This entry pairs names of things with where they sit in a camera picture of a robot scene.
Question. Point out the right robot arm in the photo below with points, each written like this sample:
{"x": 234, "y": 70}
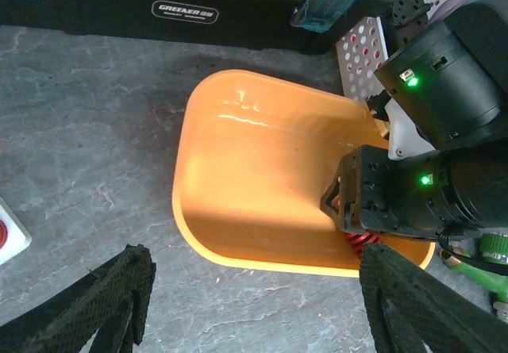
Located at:
{"x": 451, "y": 82}

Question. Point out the black toolbox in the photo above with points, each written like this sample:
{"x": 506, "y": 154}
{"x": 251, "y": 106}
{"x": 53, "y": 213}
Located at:
{"x": 306, "y": 26}

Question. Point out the white perforated basket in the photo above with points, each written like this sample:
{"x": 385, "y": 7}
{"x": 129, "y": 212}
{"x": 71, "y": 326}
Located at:
{"x": 369, "y": 43}

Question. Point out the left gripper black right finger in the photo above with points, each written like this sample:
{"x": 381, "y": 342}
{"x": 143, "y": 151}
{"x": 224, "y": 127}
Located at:
{"x": 410, "y": 311}

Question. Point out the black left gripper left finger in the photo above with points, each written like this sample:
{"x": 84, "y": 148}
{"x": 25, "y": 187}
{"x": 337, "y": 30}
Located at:
{"x": 107, "y": 309}

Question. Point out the orange plastic bin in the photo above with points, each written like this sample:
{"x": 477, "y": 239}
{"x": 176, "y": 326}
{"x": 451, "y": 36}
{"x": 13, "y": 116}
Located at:
{"x": 255, "y": 156}

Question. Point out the green handled tool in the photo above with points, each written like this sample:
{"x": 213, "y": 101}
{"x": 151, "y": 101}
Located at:
{"x": 488, "y": 268}

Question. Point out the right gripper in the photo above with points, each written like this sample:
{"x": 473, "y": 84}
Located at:
{"x": 357, "y": 198}

